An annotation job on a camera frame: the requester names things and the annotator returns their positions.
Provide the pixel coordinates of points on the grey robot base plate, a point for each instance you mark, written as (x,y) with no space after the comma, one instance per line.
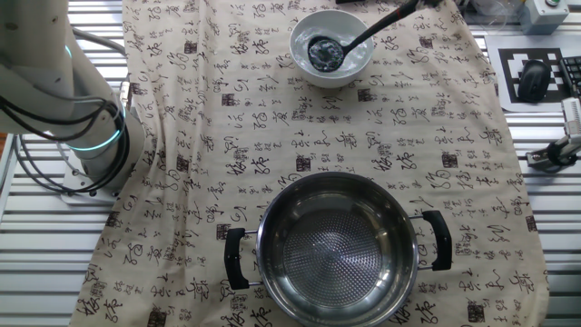
(77,193)

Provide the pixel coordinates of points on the beige calligraphy print tablecloth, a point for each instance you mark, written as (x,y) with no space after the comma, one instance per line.
(227,136)

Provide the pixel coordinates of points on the black computer mouse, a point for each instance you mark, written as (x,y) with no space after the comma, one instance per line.
(534,82)

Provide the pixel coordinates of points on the white sheet with black marker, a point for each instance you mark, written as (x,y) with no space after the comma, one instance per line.
(508,59)

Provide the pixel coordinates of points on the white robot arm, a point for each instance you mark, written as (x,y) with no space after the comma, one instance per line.
(41,68)

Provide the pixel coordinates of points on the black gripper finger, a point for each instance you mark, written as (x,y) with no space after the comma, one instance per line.
(431,2)

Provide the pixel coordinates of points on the white ceramic bowl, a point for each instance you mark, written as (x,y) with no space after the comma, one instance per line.
(336,79)

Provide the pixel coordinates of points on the grey box with green button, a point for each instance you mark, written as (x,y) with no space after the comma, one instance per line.
(542,20)

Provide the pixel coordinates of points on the clear plastic cup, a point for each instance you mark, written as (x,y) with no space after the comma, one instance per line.
(488,11)

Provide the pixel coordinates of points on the black keyboard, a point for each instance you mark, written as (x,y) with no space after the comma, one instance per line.
(573,72)

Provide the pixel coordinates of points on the black silver camera mount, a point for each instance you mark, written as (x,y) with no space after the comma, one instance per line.
(560,154)

